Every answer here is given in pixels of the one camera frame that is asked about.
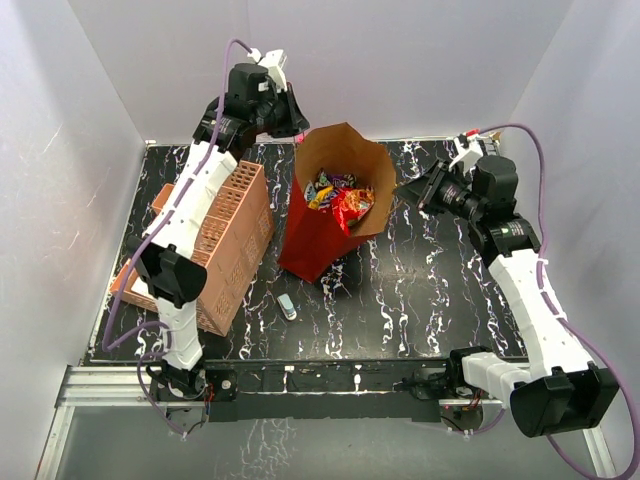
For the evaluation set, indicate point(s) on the small blue white stapler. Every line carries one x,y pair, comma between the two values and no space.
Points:
287,307

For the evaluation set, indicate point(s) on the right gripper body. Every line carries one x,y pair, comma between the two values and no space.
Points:
455,198

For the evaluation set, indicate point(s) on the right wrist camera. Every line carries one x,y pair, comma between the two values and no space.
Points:
470,146

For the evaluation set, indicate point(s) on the red candy bag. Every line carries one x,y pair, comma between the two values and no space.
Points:
350,206

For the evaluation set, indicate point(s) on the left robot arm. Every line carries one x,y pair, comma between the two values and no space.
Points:
162,255

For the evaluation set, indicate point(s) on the assorted wrapped candies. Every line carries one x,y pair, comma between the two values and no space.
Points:
320,192

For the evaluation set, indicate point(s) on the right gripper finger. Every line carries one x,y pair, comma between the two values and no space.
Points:
419,192
439,171

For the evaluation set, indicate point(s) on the black front base bar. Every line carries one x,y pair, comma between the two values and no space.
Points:
229,391

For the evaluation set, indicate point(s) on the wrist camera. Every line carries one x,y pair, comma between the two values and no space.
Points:
470,146
274,61

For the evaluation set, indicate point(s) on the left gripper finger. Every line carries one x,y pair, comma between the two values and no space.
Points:
297,119
288,131

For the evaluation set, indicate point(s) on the pink perforated desk organizer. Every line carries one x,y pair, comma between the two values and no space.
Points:
231,243

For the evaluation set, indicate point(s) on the aluminium frame rail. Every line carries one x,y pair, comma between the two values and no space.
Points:
102,426

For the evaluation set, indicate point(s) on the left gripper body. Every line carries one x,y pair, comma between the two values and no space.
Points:
274,113

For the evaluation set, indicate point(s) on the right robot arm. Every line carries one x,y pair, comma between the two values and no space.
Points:
562,389

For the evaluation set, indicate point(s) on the red paper bag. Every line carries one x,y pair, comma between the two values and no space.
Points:
313,239

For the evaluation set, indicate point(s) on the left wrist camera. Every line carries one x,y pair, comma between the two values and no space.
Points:
274,61

